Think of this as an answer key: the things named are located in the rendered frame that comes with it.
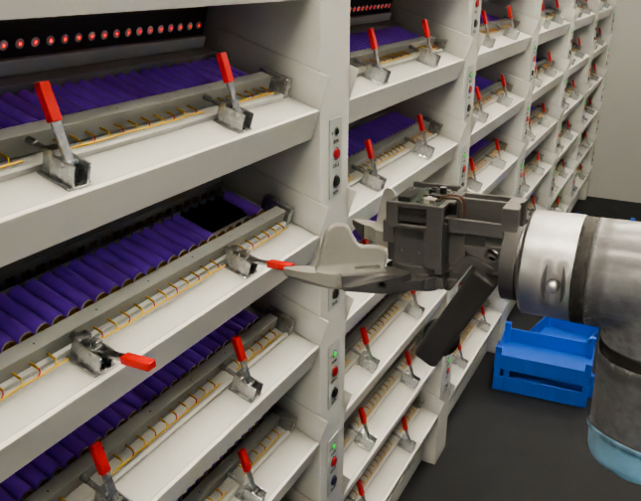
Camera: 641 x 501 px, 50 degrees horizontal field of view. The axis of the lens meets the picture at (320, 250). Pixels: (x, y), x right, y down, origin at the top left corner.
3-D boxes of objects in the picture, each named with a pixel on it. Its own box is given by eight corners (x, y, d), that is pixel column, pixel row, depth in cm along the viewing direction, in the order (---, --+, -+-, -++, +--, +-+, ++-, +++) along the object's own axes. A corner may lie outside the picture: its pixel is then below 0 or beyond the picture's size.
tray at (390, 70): (457, 79, 158) (481, 18, 152) (340, 127, 109) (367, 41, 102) (381, 46, 164) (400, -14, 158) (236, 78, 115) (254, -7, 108)
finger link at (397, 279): (335, 258, 64) (426, 251, 65) (335, 276, 65) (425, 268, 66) (344, 278, 60) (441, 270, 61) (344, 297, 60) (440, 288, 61)
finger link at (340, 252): (280, 221, 62) (382, 213, 63) (284, 281, 64) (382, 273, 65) (284, 232, 59) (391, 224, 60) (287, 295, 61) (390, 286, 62)
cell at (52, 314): (21, 296, 75) (65, 325, 73) (6, 302, 74) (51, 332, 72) (22, 282, 74) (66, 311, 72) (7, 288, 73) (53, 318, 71)
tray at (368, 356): (441, 303, 180) (461, 259, 173) (337, 430, 130) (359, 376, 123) (374, 267, 186) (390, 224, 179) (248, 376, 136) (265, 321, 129)
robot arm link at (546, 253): (581, 296, 63) (562, 342, 55) (528, 287, 66) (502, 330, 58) (592, 202, 60) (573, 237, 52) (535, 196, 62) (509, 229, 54)
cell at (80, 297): (51, 282, 78) (93, 309, 76) (38, 288, 77) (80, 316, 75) (52, 268, 78) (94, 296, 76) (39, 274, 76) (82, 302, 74)
